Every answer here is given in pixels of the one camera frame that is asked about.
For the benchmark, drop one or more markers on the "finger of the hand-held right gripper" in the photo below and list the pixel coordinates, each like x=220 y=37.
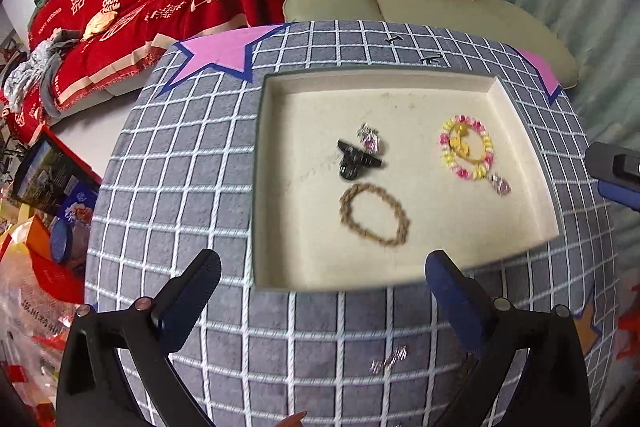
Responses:
x=622 y=197
x=605 y=162

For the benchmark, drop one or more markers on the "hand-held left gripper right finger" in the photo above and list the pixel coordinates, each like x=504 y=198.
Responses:
x=455 y=302

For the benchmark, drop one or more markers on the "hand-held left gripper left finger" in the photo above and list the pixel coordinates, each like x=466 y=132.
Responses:
x=190 y=302

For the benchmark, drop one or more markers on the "pink gem brooch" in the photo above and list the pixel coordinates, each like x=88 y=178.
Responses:
x=500 y=185

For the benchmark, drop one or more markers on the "grey tray with cream lining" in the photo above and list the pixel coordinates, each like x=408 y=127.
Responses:
x=310 y=232

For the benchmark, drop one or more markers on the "black hair claw clip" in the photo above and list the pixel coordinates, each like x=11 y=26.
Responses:
x=352 y=162

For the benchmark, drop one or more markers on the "grey checked tablecloth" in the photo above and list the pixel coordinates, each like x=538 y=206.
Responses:
x=200 y=187

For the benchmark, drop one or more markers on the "red plastic stool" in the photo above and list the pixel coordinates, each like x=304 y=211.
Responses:
x=631 y=337

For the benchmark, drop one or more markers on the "blue round container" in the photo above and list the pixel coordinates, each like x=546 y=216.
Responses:
x=62 y=239

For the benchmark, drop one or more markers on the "clear plastic bag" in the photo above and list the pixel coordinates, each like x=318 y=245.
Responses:
x=40 y=332

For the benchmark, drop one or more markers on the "orange box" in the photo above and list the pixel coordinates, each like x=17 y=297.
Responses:
x=35 y=242

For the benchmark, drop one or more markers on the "dark printed box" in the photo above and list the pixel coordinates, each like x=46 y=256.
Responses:
x=50 y=172

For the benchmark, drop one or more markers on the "grey cloth pile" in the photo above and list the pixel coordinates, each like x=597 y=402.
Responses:
x=35 y=67

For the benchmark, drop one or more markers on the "tan round plush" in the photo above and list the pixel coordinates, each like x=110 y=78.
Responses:
x=100 y=24

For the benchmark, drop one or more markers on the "red printed sofa blanket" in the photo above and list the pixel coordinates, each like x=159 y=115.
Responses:
x=150 y=7

